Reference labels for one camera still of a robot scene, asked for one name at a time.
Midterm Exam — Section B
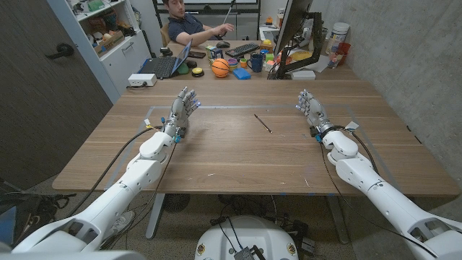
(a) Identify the white wipes canister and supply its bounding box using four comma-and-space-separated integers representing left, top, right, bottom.
325, 22, 351, 56

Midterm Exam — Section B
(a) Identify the thick right arm cable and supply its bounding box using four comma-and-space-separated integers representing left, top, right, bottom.
349, 131, 379, 175

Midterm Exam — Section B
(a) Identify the man in dark polo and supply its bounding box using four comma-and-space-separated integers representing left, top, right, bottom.
161, 0, 235, 47

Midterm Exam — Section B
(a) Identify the open black laptop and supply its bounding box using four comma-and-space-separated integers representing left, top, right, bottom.
138, 38, 193, 80

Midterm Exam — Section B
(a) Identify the black computer monitor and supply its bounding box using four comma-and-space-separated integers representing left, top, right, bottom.
273, 0, 314, 59

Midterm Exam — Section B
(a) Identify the red plastic cup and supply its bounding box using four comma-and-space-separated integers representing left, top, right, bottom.
337, 42, 352, 66

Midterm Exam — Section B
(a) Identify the thick arm cable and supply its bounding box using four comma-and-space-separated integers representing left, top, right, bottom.
349, 131, 379, 175
66, 126, 160, 217

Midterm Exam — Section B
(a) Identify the white shelf cabinet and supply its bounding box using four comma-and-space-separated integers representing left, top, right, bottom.
46, 0, 152, 105

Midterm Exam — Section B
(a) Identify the thin dark pen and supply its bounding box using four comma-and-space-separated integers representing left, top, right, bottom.
253, 113, 273, 134

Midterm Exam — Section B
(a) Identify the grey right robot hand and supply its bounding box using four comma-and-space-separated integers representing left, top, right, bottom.
295, 89, 336, 137

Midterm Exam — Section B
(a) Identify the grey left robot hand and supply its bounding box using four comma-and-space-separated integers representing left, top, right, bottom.
161, 85, 202, 140

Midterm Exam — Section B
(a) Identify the white flat box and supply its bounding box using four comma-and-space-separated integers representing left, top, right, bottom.
291, 69, 317, 81

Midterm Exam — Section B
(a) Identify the colourful cube box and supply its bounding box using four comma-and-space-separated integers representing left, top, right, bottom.
205, 45, 224, 60

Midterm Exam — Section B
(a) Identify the black bag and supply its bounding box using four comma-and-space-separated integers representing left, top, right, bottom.
0, 178, 77, 246

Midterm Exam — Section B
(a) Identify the thick left arm cable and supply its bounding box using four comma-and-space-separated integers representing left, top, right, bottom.
66, 126, 160, 217

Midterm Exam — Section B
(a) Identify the dark wooden door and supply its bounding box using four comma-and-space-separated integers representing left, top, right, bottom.
0, 0, 113, 191

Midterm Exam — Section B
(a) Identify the white robot torso base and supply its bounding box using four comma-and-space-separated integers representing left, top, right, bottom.
194, 215, 300, 260

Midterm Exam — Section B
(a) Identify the black door handle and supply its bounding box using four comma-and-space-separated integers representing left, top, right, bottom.
45, 43, 75, 61

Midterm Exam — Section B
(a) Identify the flat blue box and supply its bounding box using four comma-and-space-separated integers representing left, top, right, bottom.
232, 67, 252, 81

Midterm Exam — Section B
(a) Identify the small orange basketball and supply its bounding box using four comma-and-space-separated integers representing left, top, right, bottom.
211, 58, 231, 79

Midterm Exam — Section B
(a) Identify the white power box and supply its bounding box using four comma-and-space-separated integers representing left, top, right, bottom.
127, 73, 158, 87

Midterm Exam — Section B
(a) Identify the grey table leg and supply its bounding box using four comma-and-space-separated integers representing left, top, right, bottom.
326, 194, 350, 245
145, 193, 166, 240

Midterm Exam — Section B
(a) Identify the black monitor stand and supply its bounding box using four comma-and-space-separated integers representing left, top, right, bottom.
276, 12, 324, 80

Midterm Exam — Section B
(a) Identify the thin grey stick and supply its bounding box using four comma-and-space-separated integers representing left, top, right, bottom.
222, 0, 237, 27

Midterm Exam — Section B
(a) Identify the cardboard box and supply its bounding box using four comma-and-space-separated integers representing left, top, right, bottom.
93, 30, 126, 58

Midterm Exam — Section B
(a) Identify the yellow plate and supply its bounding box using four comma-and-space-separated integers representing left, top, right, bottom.
290, 50, 313, 61

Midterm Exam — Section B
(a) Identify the dark blue mug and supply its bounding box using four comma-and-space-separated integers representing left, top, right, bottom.
246, 52, 264, 74

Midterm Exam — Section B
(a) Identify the black keyboard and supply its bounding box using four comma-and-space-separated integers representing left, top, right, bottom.
225, 42, 260, 59

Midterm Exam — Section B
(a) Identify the round black fan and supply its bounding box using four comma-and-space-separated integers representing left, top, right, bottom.
162, 194, 191, 213

